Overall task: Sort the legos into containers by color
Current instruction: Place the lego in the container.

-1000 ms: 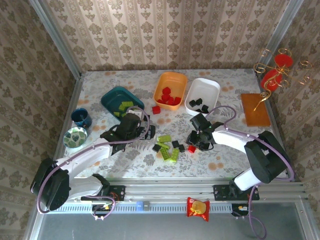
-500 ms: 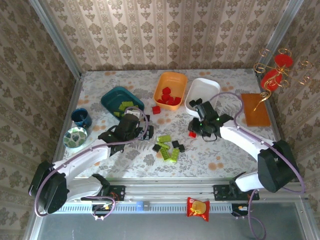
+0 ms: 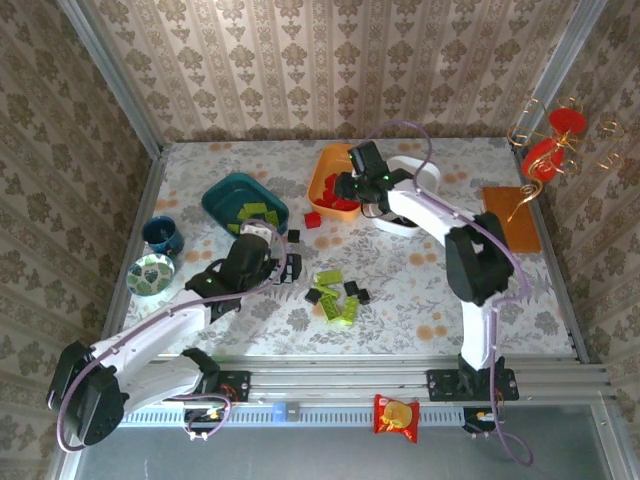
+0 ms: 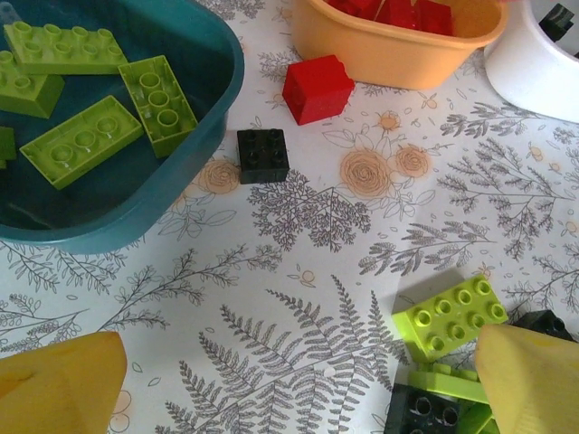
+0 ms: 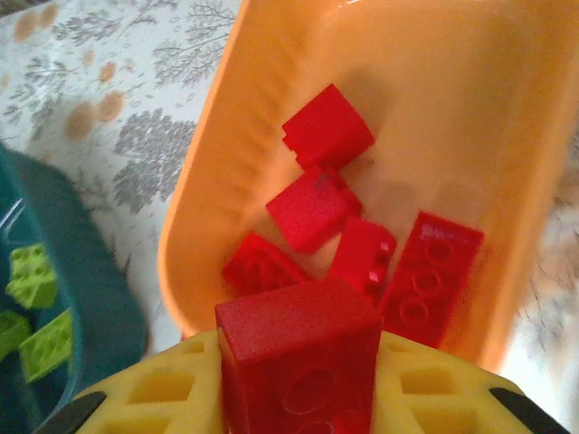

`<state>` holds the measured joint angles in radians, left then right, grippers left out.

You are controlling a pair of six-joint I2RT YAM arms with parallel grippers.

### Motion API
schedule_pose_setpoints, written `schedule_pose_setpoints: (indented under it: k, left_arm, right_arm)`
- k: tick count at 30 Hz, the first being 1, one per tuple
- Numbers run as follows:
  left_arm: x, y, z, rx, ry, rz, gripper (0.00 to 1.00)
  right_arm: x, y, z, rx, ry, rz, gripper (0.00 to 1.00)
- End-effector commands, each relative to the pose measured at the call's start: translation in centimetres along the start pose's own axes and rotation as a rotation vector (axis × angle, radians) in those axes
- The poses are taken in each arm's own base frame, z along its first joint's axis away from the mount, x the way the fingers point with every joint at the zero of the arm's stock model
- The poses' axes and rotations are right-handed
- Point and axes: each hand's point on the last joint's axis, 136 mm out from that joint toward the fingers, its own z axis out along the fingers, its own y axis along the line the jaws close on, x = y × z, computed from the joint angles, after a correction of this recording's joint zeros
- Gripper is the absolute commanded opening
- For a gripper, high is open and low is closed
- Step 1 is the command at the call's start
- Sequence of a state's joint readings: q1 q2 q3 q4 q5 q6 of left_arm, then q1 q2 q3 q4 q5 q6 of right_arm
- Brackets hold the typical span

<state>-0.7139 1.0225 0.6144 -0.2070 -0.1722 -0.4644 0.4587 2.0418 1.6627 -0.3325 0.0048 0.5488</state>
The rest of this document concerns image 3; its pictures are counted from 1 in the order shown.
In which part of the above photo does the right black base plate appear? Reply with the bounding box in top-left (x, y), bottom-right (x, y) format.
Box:
top-left (425, 368), bottom-right (520, 403)

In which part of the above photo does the red candle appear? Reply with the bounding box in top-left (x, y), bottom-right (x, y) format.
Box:
top-left (521, 138), bottom-right (568, 184)
top-left (548, 107), bottom-right (587, 135)

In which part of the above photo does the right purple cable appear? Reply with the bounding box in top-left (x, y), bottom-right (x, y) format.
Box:
top-left (364, 119), bottom-right (535, 467)

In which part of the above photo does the leaf pattern bowl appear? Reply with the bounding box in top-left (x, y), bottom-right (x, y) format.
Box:
top-left (125, 252), bottom-right (177, 298)

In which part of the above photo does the purple cable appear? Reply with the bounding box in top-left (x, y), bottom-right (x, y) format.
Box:
top-left (364, 119), bottom-right (535, 467)
top-left (55, 218), bottom-right (291, 454)

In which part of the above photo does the slotted grey cable duct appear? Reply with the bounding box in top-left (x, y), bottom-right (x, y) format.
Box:
top-left (85, 402), bottom-right (465, 428)

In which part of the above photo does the dark blue mug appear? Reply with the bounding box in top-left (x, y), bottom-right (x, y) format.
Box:
top-left (141, 215), bottom-right (186, 257)

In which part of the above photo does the aluminium mounting rail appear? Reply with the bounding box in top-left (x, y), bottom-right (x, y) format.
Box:
top-left (73, 357), bottom-right (615, 401)

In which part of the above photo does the grey metal panel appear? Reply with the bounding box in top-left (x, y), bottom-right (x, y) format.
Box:
top-left (49, 392), bottom-right (631, 480)

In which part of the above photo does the floral patterned tablecloth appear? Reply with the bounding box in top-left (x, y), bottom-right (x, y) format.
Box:
top-left (117, 138), bottom-right (576, 357)

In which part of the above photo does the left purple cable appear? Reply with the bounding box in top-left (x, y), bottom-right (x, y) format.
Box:
top-left (55, 218), bottom-right (291, 454)

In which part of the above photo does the gold wire candle holder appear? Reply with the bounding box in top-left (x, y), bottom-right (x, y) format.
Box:
top-left (506, 97), bottom-right (627, 224)

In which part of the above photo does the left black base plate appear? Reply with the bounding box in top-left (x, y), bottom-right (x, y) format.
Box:
top-left (182, 368), bottom-right (252, 404)

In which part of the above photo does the black board with yellow connector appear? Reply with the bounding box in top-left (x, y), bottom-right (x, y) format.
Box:
top-left (182, 407), bottom-right (226, 426)
top-left (462, 407), bottom-right (506, 434)

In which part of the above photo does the orange plastic container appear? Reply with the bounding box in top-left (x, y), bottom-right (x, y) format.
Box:
top-left (306, 143), bottom-right (374, 223)

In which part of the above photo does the teal plastic container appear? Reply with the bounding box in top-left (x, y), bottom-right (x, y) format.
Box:
top-left (200, 172), bottom-right (291, 240)

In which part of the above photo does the orange rectangular board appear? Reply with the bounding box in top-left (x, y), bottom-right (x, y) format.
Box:
top-left (481, 185), bottom-right (543, 255)

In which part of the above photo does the aluminium table side rail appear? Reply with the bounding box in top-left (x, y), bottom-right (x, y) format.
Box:
top-left (508, 139), bottom-right (592, 365)
top-left (102, 147), bottom-right (169, 341)

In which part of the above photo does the aluminium frame post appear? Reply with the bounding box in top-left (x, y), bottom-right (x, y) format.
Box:
top-left (55, 0), bottom-right (166, 157)
top-left (508, 0), bottom-right (610, 147)

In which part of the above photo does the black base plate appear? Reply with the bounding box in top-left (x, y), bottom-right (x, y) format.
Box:
top-left (425, 368), bottom-right (520, 403)
top-left (182, 368), bottom-right (252, 404)

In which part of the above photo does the red snack packet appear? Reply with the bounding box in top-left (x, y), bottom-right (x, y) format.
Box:
top-left (373, 393), bottom-right (420, 445)

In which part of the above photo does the white plastic container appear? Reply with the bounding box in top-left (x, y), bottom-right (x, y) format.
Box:
top-left (369, 155), bottom-right (443, 239)

